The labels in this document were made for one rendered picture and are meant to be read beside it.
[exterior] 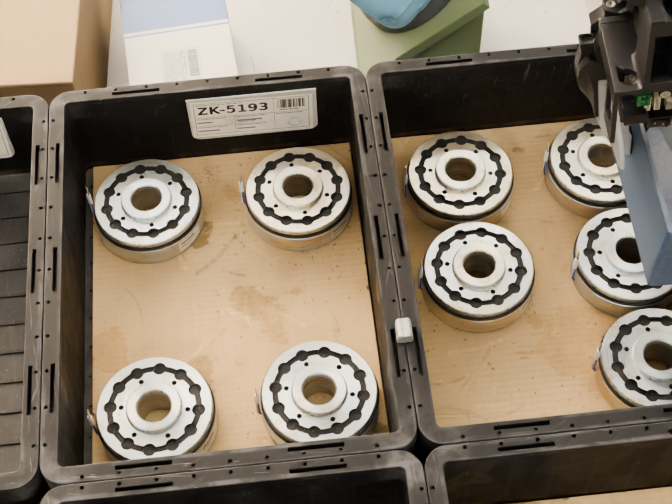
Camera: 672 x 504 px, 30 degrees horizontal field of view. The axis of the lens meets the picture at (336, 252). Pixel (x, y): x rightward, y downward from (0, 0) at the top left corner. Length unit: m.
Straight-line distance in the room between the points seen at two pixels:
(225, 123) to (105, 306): 0.21
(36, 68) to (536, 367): 0.60
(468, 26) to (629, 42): 0.60
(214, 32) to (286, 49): 0.13
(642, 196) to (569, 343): 0.28
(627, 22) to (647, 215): 0.16
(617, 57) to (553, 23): 0.78
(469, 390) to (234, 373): 0.21
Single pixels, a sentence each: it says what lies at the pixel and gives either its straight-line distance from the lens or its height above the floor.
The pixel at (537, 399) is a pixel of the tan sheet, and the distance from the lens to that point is 1.14.
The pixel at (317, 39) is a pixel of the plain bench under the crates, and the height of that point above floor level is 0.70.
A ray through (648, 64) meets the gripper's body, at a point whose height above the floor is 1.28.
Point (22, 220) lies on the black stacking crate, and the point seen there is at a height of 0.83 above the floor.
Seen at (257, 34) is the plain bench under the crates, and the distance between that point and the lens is 1.56.
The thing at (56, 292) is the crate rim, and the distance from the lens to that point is 1.10.
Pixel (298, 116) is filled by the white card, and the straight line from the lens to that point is 1.24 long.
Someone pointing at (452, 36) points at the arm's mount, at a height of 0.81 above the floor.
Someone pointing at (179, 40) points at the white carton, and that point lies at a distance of 1.44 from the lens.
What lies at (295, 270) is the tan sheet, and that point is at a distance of 1.20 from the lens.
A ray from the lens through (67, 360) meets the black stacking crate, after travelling 1.10.
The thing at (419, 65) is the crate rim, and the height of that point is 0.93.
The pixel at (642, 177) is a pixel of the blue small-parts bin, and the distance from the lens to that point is 0.92.
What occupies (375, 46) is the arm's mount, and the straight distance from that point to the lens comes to 1.45.
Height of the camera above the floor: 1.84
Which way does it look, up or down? 57 degrees down
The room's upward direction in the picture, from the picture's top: 3 degrees counter-clockwise
